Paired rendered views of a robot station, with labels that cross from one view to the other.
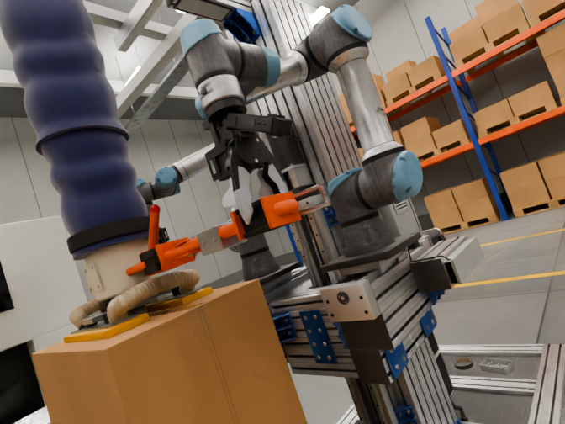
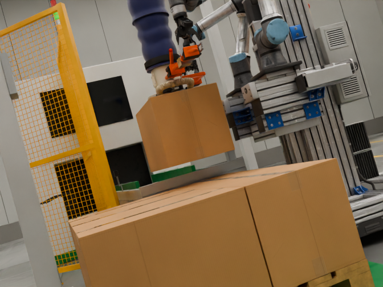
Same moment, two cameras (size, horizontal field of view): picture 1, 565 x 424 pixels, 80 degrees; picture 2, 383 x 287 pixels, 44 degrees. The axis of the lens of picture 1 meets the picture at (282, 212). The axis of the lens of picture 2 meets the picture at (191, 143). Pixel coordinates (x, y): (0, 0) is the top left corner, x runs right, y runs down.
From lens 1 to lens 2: 195 cm
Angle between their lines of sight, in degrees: 34
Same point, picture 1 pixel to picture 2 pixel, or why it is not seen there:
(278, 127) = (186, 25)
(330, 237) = not seen: hidden behind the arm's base
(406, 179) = (271, 34)
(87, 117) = (149, 9)
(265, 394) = (212, 130)
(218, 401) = (189, 125)
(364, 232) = (265, 60)
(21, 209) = (138, 46)
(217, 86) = (174, 9)
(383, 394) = (296, 155)
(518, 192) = not seen: outside the picture
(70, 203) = (144, 48)
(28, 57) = not seen: outside the picture
